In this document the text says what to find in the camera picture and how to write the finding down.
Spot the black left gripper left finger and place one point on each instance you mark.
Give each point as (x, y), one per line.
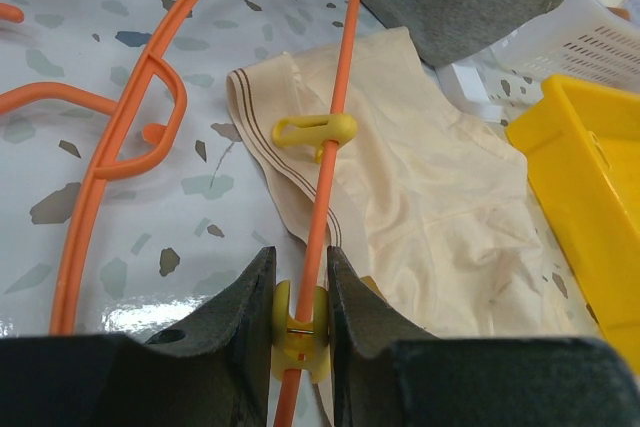
(211, 368)

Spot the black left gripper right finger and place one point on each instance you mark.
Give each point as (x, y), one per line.
(387, 371)

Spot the yellow clothespin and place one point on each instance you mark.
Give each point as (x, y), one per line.
(300, 345)
(314, 131)

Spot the yellow plastic tray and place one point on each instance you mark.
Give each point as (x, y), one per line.
(581, 142)

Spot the white plastic basket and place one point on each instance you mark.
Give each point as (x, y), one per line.
(579, 38)

